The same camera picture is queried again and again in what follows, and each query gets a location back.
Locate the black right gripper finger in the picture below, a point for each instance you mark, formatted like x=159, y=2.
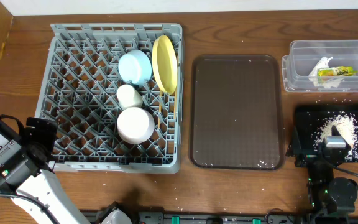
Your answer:
x=336, y=136
x=294, y=147

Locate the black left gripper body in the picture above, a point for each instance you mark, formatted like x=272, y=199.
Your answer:
x=42, y=130

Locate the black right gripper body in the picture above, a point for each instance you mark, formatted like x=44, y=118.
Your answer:
x=310, y=156

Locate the yellow pandan cake wrapper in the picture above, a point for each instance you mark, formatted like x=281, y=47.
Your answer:
x=336, y=71

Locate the white tissue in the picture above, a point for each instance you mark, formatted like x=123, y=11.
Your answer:
x=326, y=83

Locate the pink bowl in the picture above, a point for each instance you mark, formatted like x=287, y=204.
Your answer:
x=135, y=125

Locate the white plastic cup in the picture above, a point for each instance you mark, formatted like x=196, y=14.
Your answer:
x=128, y=97

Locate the wooden chopstick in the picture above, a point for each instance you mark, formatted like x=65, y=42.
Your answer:
x=159, y=108
x=174, y=110

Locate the light blue bowl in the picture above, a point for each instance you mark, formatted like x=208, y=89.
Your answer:
x=135, y=67

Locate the yellow plate with crumbs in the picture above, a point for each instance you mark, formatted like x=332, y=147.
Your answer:
x=164, y=64

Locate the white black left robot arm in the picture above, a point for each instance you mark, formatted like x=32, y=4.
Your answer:
x=44, y=199

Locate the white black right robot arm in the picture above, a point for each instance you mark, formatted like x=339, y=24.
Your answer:
x=332, y=198

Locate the black waste bin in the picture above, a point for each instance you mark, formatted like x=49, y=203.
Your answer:
x=307, y=118

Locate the clear plastic waste bin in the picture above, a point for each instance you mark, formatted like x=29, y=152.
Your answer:
x=305, y=54

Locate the white rice food scraps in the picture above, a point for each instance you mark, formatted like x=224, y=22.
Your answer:
x=346, y=125

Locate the dark brown serving tray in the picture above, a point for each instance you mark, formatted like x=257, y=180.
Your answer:
x=237, y=120

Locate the grey plastic dish rack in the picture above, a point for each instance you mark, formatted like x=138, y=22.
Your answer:
x=79, y=88

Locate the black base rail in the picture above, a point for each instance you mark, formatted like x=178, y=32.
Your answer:
x=158, y=216

